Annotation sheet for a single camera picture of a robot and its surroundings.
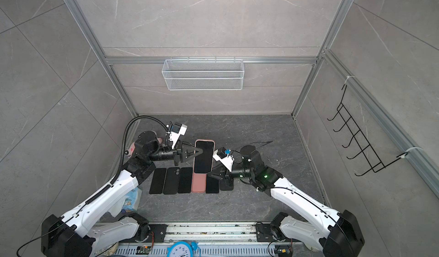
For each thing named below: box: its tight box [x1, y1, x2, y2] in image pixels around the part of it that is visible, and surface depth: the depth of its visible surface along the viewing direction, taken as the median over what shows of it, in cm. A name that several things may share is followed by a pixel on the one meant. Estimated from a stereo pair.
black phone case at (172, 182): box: [163, 166, 181, 195], surface depth 90 cm
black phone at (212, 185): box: [205, 174, 220, 194], surface depth 88 cm
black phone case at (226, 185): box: [219, 180, 234, 191], surface depth 87 cm
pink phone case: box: [190, 171, 207, 194], surface depth 90 cm
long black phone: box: [177, 167, 193, 194], surface depth 92 cm
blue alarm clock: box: [166, 241, 202, 257], surface depth 70 cm
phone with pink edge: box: [193, 139, 216, 174], surface depth 64 cm
